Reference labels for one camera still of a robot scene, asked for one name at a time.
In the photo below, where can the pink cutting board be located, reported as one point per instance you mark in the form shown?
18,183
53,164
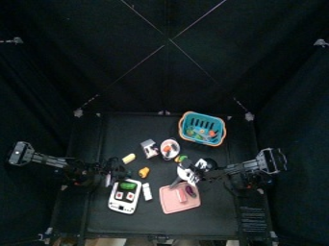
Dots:
178,201

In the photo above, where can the orange toy food piece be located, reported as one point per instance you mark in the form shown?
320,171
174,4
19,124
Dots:
144,172

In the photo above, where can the pink toy sausage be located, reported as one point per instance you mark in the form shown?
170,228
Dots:
182,195

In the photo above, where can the silver frame middle bracket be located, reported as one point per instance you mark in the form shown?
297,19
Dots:
164,112

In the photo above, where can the grey and pink toy box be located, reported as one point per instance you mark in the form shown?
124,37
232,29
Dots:
149,148

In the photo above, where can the green and orange toy vegetable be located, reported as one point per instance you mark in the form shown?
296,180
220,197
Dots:
181,158

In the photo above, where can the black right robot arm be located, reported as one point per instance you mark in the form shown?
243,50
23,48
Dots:
251,166

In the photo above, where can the yellow toy food piece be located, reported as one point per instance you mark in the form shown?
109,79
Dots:
129,158

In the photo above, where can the white rectangular block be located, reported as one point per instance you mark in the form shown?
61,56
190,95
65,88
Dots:
148,191

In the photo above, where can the grey toy utensil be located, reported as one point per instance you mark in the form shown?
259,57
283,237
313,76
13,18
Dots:
202,134

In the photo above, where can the purple toy eggplant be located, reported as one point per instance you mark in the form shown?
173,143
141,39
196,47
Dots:
190,191

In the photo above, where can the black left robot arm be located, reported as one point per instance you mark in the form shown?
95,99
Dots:
47,159

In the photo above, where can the teal basket with orange rim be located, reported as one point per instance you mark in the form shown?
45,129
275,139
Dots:
186,128

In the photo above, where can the grey cloth clamp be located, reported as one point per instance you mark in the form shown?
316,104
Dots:
17,40
320,42

